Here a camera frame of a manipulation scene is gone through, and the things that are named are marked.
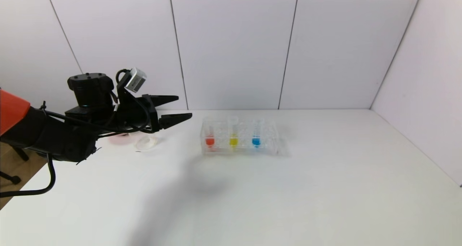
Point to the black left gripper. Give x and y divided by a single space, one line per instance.
152 112

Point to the test tube with red pigment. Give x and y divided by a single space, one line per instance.
209 141

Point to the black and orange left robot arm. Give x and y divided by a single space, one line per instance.
54 134

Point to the test tube with yellow pigment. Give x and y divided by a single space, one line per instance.
233 141

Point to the clear acrylic test tube rack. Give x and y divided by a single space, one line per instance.
245 150

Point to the test tube with blue pigment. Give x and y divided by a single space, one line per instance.
256 141

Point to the pink plastic bowl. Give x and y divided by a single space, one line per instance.
121 139

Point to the black tripod stand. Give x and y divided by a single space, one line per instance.
16 166

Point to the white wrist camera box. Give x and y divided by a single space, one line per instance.
136 80

